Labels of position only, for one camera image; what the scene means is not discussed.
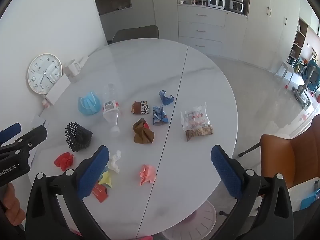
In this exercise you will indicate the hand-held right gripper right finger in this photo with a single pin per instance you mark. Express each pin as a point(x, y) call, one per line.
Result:
point(226, 172)

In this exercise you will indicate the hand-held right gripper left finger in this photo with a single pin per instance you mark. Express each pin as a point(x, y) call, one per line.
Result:
point(93, 172)

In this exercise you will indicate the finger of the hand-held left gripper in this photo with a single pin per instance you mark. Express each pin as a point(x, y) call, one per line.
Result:
point(32, 137)
point(10, 131)

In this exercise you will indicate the yellow paper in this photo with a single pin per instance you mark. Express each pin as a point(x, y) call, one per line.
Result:
point(107, 180)

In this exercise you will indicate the red packet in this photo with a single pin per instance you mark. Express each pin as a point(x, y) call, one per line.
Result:
point(101, 193)

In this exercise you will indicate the red paper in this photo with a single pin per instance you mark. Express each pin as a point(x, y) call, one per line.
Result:
point(64, 161)

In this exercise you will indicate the black foam mesh sleeve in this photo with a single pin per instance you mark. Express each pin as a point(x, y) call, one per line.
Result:
point(78, 137)

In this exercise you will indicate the pink paper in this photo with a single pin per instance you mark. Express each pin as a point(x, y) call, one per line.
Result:
point(147, 175)

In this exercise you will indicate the white slotted bin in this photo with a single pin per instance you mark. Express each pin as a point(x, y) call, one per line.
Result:
point(200, 220)

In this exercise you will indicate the clear snack bag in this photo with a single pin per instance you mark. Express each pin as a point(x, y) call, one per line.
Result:
point(196, 121)

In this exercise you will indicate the brown paper bag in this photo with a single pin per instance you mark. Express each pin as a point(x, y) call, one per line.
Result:
point(142, 133)

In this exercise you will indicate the clear plastic bottle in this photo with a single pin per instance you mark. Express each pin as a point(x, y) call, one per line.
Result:
point(111, 112)

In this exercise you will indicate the blue face mask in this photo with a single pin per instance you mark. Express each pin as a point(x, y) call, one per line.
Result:
point(87, 106)

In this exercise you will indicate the brown snack wrapper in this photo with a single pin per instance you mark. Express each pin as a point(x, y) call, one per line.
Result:
point(140, 107)

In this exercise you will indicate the blue patterned wrapper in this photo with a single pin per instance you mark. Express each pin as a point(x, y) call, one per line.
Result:
point(160, 115)

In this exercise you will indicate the dark blue wrapper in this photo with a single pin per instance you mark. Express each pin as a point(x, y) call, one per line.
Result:
point(165, 98)

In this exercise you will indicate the person's left hand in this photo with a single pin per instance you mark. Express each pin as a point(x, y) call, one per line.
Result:
point(13, 205)

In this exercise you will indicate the white paper sheet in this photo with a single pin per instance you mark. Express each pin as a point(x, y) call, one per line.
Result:
point(37, 121)

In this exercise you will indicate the small pink bottle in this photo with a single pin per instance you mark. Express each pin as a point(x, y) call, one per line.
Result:
point(45, 103)

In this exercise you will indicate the white rectangular box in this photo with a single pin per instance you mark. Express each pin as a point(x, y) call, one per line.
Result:
point(58, 90)

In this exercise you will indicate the orange chair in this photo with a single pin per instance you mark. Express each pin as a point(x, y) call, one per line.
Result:
point(295, 155)

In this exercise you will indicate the white mug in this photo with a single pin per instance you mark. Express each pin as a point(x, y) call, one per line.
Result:
point(73, 68)

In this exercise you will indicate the blue flat box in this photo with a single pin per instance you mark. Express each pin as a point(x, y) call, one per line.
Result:
point(310, 200)

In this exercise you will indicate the white plastic stool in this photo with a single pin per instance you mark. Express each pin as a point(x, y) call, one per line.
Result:
point(285, 70)

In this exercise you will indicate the white cabinet drawer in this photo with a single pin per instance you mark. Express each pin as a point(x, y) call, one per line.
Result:
point(201, 32)
point(200, 46)
point(202, 16)

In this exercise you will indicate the teal office chair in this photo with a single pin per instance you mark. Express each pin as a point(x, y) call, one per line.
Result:
point(312, 75)

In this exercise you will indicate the grey chair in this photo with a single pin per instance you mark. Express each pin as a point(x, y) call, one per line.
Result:
point(135, 33)

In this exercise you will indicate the wooden bookshelf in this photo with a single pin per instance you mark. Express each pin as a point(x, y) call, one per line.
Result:
point(298, 45)

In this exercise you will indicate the silver toaster oven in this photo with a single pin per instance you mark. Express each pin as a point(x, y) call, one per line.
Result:
point(235, 4)

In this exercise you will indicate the round white wall clock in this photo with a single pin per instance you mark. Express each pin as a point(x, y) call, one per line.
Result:
point(42, 67)

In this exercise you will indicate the white wall cabinet unit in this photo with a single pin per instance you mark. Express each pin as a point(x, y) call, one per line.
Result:
point(165, 10)

